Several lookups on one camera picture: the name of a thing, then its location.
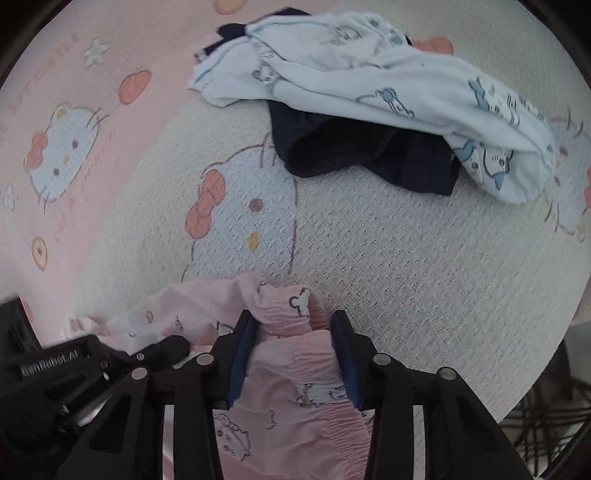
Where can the navy garment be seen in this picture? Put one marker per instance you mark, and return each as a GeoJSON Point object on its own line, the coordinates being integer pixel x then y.
{"type": "Point", "coordinates": [369, 157]}

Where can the pink white printed blanket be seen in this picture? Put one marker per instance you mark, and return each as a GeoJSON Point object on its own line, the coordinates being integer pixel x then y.
{"type": "Point", "coordinates": [392, 277]}

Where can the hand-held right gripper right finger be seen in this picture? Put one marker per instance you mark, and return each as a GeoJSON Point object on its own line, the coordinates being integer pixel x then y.
{"type": "Point", "coordinates": [347, 364]}

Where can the white blue printed garment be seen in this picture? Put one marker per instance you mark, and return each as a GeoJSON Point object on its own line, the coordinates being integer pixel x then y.
{"type": "Point", "coordinates": [369, 87]}

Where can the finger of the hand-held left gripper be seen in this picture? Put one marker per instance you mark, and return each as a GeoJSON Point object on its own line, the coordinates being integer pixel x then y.
{"type": "Point", "coordinates": [164, 348]}

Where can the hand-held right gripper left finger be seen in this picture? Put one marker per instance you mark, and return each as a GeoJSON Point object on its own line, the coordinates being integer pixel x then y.
{"type": "Point", "coordinates": [241, 360]}

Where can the pink printed pajama pants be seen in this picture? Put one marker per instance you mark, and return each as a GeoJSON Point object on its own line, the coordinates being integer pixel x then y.
{"type": "Point", "coordinates": [295, 383]}

